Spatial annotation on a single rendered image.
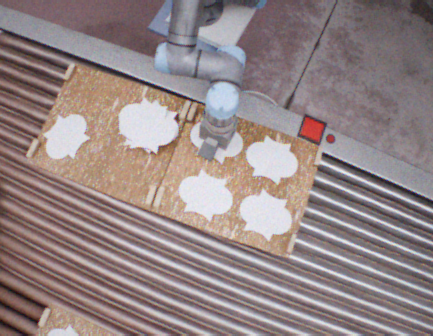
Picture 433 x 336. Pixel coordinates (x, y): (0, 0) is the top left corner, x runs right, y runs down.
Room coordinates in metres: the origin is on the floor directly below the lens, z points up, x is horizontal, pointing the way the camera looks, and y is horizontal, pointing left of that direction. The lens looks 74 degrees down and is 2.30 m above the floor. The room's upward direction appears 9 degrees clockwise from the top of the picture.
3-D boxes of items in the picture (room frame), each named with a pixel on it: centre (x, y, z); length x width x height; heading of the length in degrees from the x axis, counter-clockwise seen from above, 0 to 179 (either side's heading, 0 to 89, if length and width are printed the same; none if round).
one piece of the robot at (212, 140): (0.44, 0.01, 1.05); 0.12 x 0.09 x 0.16; 162
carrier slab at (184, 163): (0.36, -0.08, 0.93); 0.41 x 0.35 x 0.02; 79
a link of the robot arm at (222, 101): (0.46, 0.00, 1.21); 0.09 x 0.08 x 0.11; 178
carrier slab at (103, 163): (0.44, 0.32, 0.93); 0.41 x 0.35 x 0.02; 79
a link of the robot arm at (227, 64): (0.56, 0.02, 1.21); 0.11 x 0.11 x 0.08; 88
